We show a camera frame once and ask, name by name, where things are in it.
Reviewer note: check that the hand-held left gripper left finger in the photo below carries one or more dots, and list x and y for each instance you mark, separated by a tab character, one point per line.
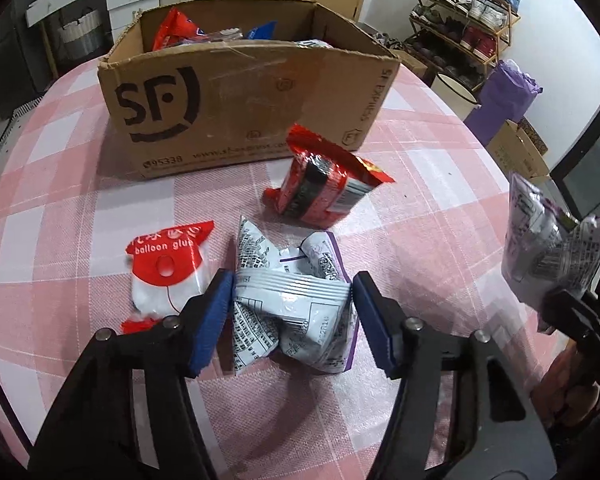
212	325

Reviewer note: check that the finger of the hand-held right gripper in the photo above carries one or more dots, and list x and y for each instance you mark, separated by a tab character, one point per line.
575	310

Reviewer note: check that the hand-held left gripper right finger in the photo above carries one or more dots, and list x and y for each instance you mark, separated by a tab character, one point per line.
376	325

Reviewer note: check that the purple white snack packet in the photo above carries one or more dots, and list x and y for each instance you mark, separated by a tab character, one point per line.
325	345

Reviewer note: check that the red white balloon glue packet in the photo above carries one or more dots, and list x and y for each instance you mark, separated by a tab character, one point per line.
167	270

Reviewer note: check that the silver white snack packet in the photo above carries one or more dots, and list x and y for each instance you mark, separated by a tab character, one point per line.
252	255

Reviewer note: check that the red black snack packet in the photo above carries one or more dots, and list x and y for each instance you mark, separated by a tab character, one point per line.
325	185

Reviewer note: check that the brown cardboard box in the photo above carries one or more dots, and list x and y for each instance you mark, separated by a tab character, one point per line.
230	100

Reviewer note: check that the white orange snack packet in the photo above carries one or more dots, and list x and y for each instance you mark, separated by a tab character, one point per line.
312	43

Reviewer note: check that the blue snack packet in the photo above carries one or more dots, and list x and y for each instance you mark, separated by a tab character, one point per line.
261	31

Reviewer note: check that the red colourful snack packet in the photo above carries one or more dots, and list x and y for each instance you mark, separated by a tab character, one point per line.
175	27

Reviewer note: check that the person's right hand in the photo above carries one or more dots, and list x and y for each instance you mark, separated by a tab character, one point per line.
565	385

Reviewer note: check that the pink checked tablecloth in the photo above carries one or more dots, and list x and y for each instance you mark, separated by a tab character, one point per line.
430	260

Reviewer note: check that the dark framed screen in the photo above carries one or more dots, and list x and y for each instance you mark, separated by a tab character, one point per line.
587	185

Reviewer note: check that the open tan cardboard box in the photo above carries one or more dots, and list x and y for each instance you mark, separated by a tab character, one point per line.
517	155

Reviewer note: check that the purple plastic bag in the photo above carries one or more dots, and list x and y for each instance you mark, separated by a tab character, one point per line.
500	105

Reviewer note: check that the white round basin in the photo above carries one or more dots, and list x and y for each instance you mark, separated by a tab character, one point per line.
452	87

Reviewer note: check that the small closed cardboard box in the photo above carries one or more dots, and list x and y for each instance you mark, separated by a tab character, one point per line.
411	62

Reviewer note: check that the wooden shoe rack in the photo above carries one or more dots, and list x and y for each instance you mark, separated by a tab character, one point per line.
502	42

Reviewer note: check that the group of loose sneakers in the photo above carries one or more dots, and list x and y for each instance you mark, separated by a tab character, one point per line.
382	39

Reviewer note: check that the rows of shelved sneakers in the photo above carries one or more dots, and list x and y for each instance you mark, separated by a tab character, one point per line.
480	40

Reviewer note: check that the woven laundry basket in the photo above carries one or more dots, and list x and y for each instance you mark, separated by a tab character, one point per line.
80	35

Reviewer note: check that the dark grey fridge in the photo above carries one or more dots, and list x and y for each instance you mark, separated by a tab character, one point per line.
10	60

